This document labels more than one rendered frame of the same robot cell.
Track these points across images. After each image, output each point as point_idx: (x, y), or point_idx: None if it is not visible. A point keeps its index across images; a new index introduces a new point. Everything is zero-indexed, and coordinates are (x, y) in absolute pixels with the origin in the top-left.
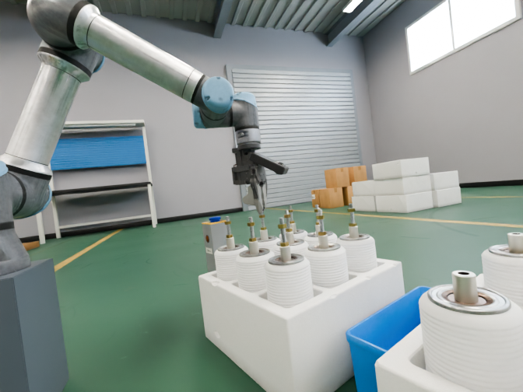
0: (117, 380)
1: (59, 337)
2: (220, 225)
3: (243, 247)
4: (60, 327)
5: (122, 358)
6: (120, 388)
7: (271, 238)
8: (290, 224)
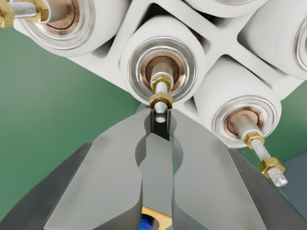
0: (275, 135)
1: (297, 196)
2: (152, 203)
3: (249, 93)
4: (297, 205)
5: (244, 152)
6: (285, 127)
7: (158, 54)
8: (51, 11)
